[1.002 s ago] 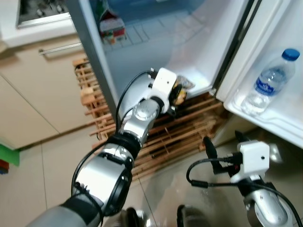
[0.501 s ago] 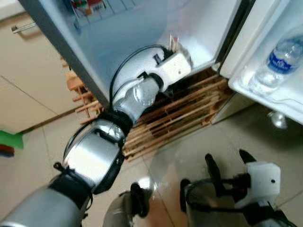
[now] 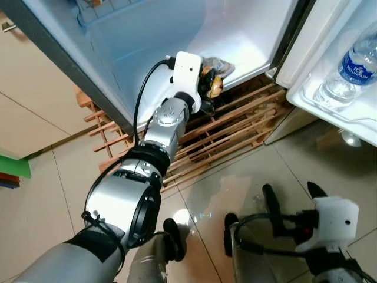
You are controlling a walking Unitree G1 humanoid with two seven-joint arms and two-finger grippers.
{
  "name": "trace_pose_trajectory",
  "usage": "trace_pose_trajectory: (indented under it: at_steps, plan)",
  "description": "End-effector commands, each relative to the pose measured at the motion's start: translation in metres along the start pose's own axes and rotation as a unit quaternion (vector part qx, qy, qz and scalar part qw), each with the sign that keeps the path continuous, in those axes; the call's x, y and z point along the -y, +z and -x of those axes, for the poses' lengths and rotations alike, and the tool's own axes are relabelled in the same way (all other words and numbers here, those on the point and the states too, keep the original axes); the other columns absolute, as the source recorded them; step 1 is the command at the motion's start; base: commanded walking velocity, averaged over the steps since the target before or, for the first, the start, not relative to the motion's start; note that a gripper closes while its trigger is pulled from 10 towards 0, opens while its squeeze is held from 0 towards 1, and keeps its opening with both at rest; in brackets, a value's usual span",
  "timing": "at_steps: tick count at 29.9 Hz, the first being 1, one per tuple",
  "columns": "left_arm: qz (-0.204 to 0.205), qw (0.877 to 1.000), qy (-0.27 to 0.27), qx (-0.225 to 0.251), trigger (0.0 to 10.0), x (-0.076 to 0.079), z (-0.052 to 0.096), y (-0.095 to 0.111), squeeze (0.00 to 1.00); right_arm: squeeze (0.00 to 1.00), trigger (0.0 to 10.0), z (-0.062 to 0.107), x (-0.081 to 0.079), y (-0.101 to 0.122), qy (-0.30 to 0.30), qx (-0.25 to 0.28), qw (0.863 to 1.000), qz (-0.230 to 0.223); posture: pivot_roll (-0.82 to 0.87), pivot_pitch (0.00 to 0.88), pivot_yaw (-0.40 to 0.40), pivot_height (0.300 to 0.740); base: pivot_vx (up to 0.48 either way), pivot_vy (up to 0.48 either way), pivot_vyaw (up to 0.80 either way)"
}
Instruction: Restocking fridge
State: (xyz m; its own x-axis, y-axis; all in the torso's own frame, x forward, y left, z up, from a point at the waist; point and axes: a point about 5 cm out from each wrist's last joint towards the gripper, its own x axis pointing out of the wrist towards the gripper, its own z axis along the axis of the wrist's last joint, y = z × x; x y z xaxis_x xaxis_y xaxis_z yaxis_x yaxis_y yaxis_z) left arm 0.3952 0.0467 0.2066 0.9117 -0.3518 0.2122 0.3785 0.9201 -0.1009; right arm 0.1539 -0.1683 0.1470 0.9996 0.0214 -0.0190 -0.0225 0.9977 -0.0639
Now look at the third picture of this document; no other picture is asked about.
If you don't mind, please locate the brown pastry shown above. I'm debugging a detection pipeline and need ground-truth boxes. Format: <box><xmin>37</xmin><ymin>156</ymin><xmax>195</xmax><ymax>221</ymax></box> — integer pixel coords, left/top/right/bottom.
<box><xmin>201</xmin><ymin>55</ymin><xmax>236</xmax><ymax>99</ymax></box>

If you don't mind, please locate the clear blue label water bottle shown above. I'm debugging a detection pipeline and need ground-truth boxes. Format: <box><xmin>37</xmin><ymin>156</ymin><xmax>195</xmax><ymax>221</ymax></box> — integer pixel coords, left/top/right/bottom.
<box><xmin>312</xmin><ymin>34</ymin><xmax>377</xmax><ymax>113</ymax></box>

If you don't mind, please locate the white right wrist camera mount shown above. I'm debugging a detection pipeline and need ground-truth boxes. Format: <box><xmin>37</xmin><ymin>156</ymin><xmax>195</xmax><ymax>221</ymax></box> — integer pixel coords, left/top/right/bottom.
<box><xmin>294</xmin><ymin>196</ymin><xmax>361</xmax><ymax>255</ymax></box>

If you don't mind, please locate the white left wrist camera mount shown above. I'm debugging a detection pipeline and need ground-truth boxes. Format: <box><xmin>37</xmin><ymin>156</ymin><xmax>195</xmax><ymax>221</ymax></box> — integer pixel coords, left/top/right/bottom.
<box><xmin>170</xmin><ymin>51</ymin><xmax>204</xmax><ymax>113</ymax></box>

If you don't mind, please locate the grey robot right leg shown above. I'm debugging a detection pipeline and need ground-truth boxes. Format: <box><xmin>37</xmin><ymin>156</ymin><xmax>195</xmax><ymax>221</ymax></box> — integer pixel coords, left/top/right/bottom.
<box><xmin>223</xmin><ymin>212</ymin><xmax>279</xmax><ymax>283</ymax></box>

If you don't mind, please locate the grey robot left leg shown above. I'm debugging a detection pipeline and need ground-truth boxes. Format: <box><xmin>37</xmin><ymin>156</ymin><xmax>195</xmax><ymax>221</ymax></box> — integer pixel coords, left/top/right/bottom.
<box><xmin>126</xmin><ymin>218</ymin><xmax>189</xmax><ymax>283</ymax></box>

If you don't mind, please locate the clear blue fridge drawer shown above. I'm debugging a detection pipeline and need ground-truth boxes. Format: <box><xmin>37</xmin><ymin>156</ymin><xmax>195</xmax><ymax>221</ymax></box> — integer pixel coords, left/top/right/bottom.
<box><xmin>73</xmin><ymin>0</ymin><xmax>208</xmax><ymax>28</ymax></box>

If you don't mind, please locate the white fridge door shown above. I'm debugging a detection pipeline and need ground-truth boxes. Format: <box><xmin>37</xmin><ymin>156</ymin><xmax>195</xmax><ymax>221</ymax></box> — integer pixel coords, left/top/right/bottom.
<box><xmin>275</xmin><ymin>0</ymin><xmax>377</xmax><ymax>147</ymax></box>

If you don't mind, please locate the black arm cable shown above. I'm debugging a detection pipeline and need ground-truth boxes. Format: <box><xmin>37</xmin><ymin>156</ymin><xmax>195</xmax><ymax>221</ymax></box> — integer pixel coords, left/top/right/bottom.
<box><xmin>231</xmin><ymin>210</ymin><xmax>377</xmax><ymax>283</ymax></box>
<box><xmin>81</xmin><ymin>55</ymin><xmax>178</xmax><ymax>275</ymax></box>

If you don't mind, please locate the grey mini fridge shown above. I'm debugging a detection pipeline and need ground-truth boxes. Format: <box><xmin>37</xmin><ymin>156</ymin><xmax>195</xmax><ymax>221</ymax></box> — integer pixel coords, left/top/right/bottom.
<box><xmin>0</xmin><ymin>0</ymin><xmax>316</xmax><ymax>136</ymax></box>

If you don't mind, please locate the wooden slatted rack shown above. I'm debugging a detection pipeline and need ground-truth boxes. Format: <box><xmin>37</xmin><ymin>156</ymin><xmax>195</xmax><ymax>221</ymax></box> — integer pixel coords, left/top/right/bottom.
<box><xmin>75</xmin><ymin>82</ymin><xmax>294</xmax><ymax>193</ymax></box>

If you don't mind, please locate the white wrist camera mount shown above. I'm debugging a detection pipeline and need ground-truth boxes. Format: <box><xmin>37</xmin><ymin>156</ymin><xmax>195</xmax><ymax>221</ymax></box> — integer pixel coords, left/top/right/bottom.
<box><xmin>170</xmin><ymin>51</ymin><xmax>204</xmax><ymax>113</ymax></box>
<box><xmin>294</xmin><ymin>196</ymin><xmax>361</xmax><ymax>255</ymax></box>

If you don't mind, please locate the green plastic board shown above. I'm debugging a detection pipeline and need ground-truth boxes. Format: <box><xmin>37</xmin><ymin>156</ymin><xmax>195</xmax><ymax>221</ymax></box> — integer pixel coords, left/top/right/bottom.
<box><xmin>0</xmin><ymin>154</ymin><xmax>32</xmax><ymax>179</ymax></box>

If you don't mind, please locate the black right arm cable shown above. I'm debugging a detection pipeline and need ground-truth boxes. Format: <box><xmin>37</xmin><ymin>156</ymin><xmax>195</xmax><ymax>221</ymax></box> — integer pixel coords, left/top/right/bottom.
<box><xmin>231</xmin><ymin>210</ymin><xmax>377</xmax><ymax>283</ymax></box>

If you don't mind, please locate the beige kitchen cabinet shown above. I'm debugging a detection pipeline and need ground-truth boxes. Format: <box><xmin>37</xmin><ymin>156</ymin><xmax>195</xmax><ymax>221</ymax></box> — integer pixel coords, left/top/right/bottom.
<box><xmin>0</xmin><ymin>12</ymin><xmax>102</xmax><ymax>160</ymax></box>

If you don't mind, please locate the grey robot leg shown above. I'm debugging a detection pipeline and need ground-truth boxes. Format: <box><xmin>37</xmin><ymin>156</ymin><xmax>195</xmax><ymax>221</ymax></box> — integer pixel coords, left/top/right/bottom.
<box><xmin>126</xmin><ymin>218</ymin><xmax>189</xmax><ymax>283</ymax></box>
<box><xmin>223</xmin><ymin>212</ymin><xmax>279</xmax><ymax>283</ymax></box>

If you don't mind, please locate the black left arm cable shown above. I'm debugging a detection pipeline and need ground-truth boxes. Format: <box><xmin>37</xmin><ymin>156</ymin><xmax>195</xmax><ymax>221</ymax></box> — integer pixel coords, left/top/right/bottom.
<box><xmin>81</xmin><ymin>55</ymin><xmax>178</xmax><ymax>275</ymax></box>

